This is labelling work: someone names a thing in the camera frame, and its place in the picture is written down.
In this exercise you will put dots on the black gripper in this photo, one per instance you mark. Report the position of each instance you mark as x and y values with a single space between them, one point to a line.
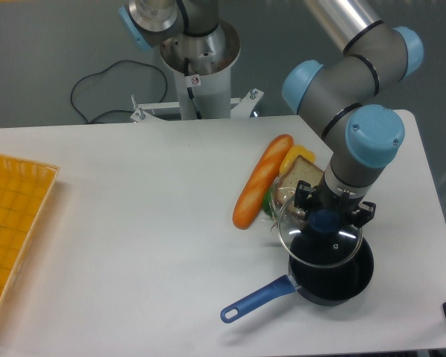
324 205

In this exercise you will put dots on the glass lid blue knob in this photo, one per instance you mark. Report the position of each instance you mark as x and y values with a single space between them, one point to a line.
319 238

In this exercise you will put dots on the green toy vegetable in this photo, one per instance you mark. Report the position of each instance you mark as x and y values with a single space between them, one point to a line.
266 204

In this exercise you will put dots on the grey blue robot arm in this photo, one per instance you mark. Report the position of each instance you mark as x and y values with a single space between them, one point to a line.
363 138

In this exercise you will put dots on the dark saucepan blue handle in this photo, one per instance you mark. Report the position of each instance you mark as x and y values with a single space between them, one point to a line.
322 286

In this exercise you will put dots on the yellow plastic basket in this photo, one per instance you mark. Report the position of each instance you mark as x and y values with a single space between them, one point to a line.
25 186

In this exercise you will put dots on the wrapped bread slice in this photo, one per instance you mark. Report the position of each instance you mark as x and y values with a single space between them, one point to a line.
285 185

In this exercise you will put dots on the orange toy baguette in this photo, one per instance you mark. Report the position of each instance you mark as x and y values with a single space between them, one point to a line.
250 200

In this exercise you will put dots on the yellow toy bell pepper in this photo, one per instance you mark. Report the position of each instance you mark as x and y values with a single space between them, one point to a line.
292 154

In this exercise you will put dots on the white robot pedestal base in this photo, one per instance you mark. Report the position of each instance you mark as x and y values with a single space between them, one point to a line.
201 67

